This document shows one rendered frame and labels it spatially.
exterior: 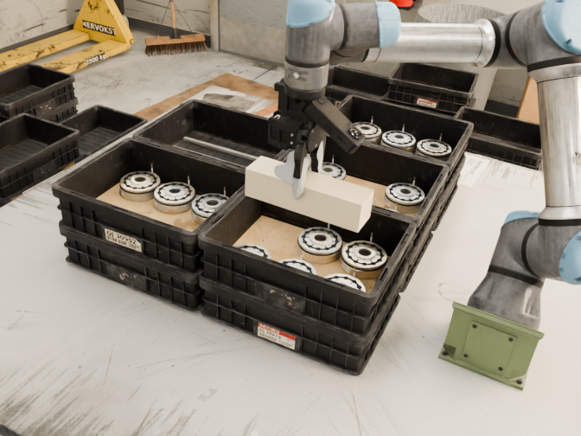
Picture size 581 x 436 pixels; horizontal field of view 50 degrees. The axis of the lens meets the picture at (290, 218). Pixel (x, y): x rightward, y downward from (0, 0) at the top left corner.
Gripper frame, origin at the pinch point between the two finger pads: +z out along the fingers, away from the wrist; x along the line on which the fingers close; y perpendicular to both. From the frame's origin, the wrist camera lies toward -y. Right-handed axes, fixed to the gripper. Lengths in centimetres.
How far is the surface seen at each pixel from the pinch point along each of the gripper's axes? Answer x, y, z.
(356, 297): 5.3, -14.1, 17.3
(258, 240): -11.8, 17.1, 26.4
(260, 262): 5.9, 6.6, 16.9
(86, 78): -213, 267, 109
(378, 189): -49, 1, 27
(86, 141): -90, 149, 71
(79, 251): 7, 56, 33
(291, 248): -13.0, 8.7, 26.5
